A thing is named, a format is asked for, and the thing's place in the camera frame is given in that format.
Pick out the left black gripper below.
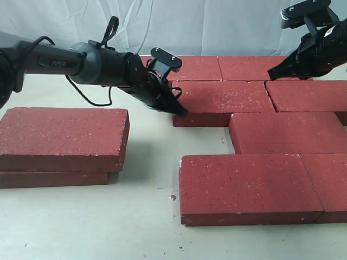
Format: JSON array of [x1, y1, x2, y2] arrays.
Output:
[[121, 67, 189, 118]]

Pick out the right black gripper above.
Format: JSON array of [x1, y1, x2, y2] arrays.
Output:
[[267, 24, 344, 80]]

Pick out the red brick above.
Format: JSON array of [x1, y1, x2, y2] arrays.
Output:
[[172, 81, 275, 127], [266, 80, 346, 126], [217, 55, 314, 81], [179, 154, 324, 226], [139, 55, 223, 82], [300, 153, 346, 224]]

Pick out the red brick diagonal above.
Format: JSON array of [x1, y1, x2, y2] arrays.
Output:
[[1, 107, 130, 172]]

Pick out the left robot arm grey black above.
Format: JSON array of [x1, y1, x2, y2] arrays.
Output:
[[1, 32, 188, 117]]

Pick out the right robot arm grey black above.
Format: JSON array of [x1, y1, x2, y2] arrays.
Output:
[[267, 20, 346, 81]]

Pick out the grey backdrop cloth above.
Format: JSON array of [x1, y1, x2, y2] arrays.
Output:
[[1, 0, 307, 55]]

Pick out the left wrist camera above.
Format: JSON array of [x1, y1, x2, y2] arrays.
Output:
[[146, 47, 183, 80]]

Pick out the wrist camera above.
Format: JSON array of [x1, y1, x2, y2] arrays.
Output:
[[146, 47, 183, 80], [280, 0, 340, 36]]

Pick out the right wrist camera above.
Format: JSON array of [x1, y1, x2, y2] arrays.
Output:
[[280, 0, 340, 36]]

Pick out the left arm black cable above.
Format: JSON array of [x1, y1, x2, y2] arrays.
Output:
[[24, 16, 183, 107]]

